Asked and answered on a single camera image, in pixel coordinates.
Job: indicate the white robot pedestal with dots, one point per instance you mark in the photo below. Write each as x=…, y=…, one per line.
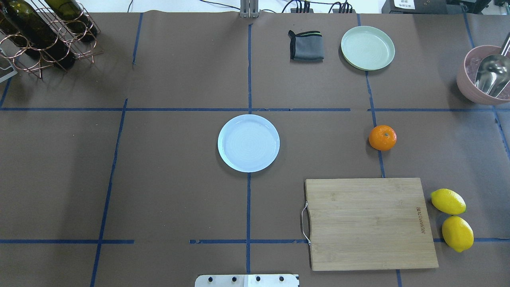
x=248, y=280

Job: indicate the dark wine bottle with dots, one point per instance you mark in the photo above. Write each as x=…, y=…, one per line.
x=39, y=34
x=75, y=18
x=9, y=29

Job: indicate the black computer box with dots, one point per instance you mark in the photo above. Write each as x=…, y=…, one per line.
x=414, y=7

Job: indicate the folded grey cloth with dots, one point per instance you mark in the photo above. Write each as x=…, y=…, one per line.
x=307, y=46

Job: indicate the upper yellow lemon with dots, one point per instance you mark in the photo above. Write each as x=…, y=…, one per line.
x=448, y=202

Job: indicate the white wire cup rack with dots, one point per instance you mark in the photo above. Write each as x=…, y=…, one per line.
x=7, y=69

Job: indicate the pink bowl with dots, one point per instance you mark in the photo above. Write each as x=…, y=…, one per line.
x=467, y=73

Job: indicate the metal ice scoop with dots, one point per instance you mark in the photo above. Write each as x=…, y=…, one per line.
x=493, y=73

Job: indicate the copper wire bottle rack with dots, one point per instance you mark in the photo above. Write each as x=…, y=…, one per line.
x=31, y=61

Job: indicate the lower yellow lemon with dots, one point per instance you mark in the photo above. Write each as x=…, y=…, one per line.
x=457, y=233

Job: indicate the green plate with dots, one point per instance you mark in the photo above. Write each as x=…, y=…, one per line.
x=367, y=48

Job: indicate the yellow lemon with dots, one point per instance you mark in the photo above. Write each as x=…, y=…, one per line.
x=448, y=202
x=457, y=233

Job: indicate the orange fruit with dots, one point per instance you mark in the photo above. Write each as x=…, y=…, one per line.
x=382, y=137

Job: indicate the light blue plate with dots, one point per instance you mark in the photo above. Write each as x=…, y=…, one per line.
x=248, y=143

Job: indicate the wooden cutting board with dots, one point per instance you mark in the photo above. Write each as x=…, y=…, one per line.
x=368, y=224

